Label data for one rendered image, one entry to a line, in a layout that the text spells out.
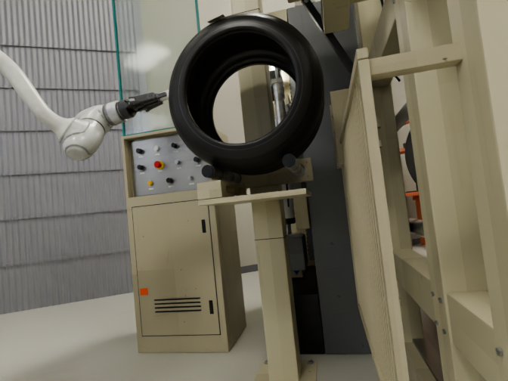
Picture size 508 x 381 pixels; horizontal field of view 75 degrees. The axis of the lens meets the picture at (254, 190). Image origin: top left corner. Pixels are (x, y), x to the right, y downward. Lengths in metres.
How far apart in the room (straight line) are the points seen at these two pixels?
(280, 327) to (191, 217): 0.77
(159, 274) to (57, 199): 2.19
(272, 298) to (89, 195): 2.82
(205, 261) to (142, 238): 0.41
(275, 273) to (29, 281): 3.03
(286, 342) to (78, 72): 3.58
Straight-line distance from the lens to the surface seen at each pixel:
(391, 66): 0.63
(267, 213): 1.45
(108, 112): 1.44
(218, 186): 1.12
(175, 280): 1.97
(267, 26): 1.21
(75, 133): 1.34
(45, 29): 4.53
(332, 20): 1.48
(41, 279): 4.05
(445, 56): 0.65
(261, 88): 1.54
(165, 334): 2.09
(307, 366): 1.74
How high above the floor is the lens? 0.75
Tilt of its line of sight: 3 degrees up
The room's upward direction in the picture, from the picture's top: 6 degrees counter-clockwise
